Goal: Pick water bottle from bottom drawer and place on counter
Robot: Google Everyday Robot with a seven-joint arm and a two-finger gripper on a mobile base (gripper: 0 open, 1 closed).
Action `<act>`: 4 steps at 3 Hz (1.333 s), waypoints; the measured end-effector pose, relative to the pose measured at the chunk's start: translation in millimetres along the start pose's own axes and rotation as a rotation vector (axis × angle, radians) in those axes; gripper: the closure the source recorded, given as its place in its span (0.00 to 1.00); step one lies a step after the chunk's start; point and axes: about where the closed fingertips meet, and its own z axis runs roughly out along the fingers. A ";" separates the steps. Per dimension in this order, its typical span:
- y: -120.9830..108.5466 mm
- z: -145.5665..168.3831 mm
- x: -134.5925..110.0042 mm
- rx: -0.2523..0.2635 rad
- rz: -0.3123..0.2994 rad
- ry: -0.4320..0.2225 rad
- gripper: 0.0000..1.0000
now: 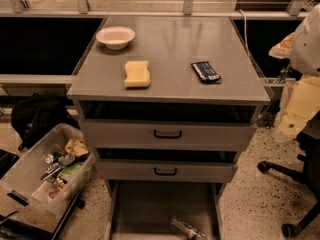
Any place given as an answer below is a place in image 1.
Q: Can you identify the yellow sponge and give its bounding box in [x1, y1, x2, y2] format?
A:
[124, 61, 151, 88]

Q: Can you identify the dark blue snack packet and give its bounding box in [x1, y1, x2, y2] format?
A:
[191, 61, 221, 84]

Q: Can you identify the middle grey drawer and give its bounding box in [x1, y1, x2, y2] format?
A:
[96, 159, 238, 183]

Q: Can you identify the crumpled yellow chip bag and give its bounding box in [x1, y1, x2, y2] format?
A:
[64, 139, 89, 158]

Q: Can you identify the black backpack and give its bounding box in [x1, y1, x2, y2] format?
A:
[11, 95, 79, 151]

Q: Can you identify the bottom open grey drawer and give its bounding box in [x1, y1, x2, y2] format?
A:
[104, 181, 224, 240]

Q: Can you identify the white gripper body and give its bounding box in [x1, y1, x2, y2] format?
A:
[273, 76, 320, 143]

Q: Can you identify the white ceramic bowl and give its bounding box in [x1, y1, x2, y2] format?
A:
[96, 26, 136, 50]

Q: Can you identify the grey drawer cabinet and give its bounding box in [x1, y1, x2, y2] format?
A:
[66, 15, 272, 240]

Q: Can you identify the green snack bag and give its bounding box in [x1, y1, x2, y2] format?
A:
[58, 162, 82, 182]

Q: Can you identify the clear plastic storage bin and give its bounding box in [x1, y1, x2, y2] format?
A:
[1, 124, 94, 217]

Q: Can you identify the white cable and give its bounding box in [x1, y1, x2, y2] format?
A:
[237, 8, 252, 57]

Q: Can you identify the black office chair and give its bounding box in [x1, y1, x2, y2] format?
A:
[257, 112, 320, 238]

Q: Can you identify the clear plastic water bottle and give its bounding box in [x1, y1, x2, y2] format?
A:
[169, 216, 207, 240]

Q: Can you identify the top grey drawer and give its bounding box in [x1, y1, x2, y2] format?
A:
[80, 119, 257, 151]

